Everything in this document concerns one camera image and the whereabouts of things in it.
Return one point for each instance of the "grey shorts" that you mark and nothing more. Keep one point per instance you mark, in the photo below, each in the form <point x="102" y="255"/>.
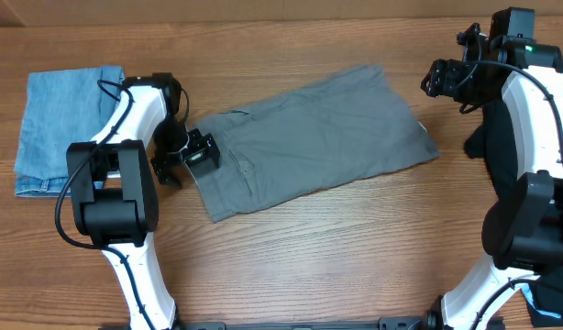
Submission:
<point x="348" y="127"/>

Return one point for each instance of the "folded blue denim jeans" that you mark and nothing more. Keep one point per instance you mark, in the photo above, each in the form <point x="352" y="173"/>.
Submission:
<point x="62" y="107"/>

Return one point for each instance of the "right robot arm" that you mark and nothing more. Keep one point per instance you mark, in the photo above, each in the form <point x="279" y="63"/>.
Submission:
<point x="522" y="234"/>

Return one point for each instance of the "black garment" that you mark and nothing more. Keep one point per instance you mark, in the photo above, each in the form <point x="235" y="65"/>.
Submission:
<point x="493" y="141"/>

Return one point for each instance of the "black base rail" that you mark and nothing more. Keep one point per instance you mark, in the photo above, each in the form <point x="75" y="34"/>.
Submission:
<point x="384" y="323"/>

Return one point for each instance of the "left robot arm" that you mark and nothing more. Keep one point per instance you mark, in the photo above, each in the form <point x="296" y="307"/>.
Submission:
<point x="112" y="182"/>

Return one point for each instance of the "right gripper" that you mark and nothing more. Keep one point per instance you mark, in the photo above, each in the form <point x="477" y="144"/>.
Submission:
<point x="447" y="77"/>

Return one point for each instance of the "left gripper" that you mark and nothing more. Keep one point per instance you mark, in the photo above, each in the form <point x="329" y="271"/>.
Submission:
<point x="204" y="146"/>

